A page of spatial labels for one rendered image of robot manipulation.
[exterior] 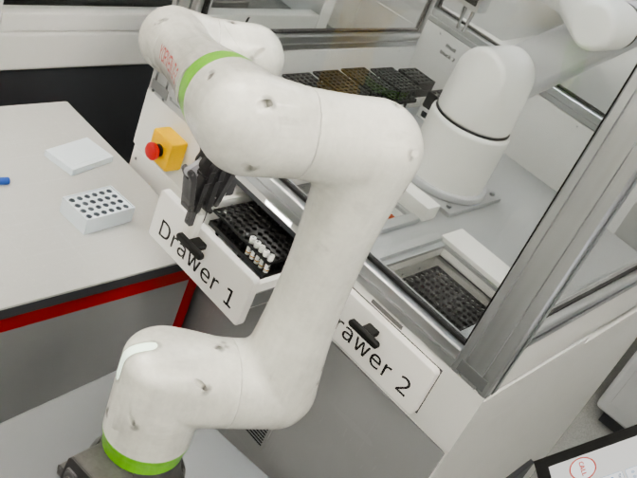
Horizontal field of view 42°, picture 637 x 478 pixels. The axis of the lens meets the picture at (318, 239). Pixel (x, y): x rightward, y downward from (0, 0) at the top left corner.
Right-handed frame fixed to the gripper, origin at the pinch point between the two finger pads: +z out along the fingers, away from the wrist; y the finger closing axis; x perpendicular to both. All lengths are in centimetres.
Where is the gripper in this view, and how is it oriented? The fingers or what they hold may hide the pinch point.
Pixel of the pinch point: (193, 223)
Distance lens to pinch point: 157.9
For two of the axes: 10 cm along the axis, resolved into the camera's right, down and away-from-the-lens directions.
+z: -3.5, 7.8, 5.2
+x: 6.6, 6.0, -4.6
